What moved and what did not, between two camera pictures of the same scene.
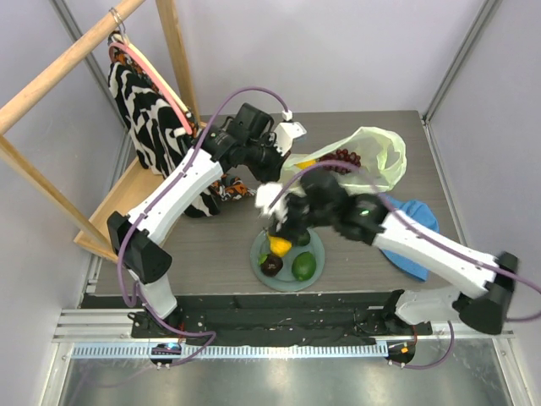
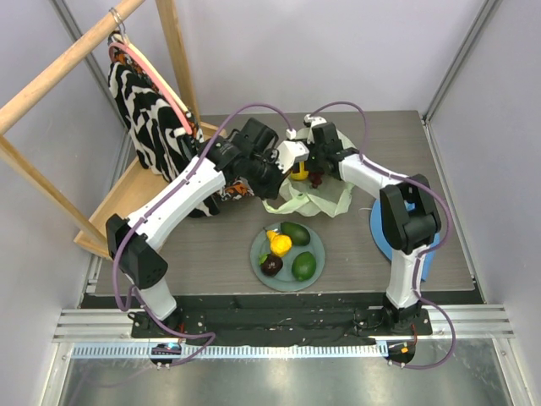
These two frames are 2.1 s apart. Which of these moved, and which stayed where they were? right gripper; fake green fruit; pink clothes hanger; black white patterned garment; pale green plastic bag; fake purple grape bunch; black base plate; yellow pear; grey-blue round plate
Moved: pale green plastic bag; right gripper; fake purple grape bunch
Stayed: black base plate; grey-blue round plate; fake green fruit; yellow pear; black white patterned garment; pink clothes hanger
